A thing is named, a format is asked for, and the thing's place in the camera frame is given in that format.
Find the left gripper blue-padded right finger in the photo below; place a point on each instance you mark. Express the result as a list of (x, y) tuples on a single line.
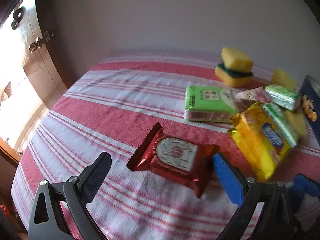
[(231, 179)]

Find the yellow cracker packet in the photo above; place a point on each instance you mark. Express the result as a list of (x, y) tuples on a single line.
[(259, 140)]

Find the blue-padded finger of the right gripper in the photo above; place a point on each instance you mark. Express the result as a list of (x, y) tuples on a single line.
[(303, 185)]

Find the red white striped bedspread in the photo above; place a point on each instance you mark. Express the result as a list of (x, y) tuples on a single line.
[(111, 109)]

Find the brass door knob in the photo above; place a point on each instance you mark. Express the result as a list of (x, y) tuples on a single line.
[(37, 44)]

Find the brown wooden door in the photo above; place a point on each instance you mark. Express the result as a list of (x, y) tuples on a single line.
[(40, 86)]

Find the yellow green sponge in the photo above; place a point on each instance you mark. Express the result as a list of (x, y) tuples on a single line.
[(232, 78)]

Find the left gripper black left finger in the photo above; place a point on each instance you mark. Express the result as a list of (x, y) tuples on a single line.
[(92, 177)]

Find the black door hook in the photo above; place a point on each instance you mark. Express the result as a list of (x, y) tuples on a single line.
[(17, 17)]

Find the red foil snack packet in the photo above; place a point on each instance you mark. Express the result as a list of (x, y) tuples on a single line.
[(181, 161)]

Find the pink floral snack packet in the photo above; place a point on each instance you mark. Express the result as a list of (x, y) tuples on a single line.
[(247, 98)]

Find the green white tissue pack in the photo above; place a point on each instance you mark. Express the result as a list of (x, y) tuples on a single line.
[(284, 97), (282, 122)]

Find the blue cookie tin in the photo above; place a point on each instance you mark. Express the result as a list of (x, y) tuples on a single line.
[(309, 91)]

